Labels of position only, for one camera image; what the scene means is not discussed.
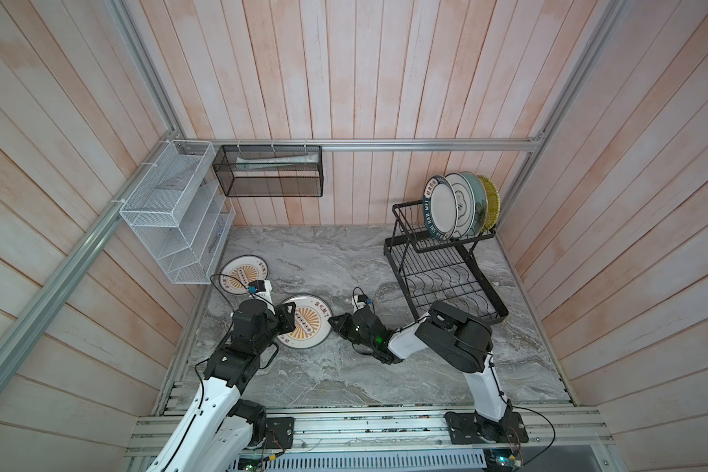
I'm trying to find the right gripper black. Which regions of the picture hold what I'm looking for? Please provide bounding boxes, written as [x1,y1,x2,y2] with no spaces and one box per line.
[327,312,377,350]

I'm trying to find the orange sunburst plate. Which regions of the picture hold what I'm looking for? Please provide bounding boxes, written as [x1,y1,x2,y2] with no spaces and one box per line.
[277,294,332,349]
[218,255,269,295]

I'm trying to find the white plate green lettered rim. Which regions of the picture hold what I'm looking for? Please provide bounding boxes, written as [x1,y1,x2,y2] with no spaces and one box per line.
[422,175,458,241]

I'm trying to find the white plate dark rim characters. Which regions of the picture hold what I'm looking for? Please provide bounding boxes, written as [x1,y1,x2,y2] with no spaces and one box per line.
[446,173,476,238]

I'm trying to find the mint green flower plate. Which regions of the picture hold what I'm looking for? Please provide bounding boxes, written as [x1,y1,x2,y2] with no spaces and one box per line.
[460,171,488,237]

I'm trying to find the yellow woven round plate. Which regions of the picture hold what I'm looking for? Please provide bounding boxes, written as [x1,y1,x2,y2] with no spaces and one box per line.
[478,175,501,231]

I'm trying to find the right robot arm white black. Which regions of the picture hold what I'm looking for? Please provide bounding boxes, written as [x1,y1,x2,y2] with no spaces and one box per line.
[328,301,522,444]

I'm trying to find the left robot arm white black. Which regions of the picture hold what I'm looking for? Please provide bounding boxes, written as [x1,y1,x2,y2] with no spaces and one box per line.
[149,298,296,471]

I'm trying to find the black two-tier dish rack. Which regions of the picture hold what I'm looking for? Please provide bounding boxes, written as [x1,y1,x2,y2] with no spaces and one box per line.
[383,201,509,325]

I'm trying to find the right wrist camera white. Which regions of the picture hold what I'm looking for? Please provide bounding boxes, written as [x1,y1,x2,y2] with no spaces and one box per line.
[352,293,375,313]

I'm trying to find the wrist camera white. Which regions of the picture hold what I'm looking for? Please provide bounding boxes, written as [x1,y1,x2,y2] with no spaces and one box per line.
[352,293,375,313]
[247,279,273,306]

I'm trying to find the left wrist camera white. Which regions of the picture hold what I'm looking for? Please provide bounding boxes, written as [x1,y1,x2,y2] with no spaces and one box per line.
[247,279,273,306]

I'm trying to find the aluminium mounting rail base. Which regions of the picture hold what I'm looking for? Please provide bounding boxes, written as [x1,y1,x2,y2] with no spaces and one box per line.
[125,404,615,472]

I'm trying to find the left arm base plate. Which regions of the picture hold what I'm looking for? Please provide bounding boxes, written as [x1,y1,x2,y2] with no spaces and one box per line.
[249,416,295,450]

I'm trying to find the white wire mesh shelf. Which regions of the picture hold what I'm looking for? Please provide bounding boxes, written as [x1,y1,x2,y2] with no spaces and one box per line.
[120,140,236,285]

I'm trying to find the black mesh wall basket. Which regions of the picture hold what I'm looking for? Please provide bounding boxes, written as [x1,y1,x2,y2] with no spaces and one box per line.
[212,144,325,198]

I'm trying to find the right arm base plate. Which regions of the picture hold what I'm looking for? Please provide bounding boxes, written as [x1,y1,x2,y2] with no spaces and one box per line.
[444,410,529,444]

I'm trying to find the horizontal aluminium frame bar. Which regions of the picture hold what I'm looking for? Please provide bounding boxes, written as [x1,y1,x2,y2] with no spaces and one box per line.
[208,138,542,153]

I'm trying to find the left aluminium frame bar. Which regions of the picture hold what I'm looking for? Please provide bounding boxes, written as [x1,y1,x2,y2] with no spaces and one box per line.
[0,130,182,395]

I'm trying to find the right aluminium frame post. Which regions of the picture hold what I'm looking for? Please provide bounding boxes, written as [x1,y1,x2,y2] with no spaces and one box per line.
[493,1,632,233]

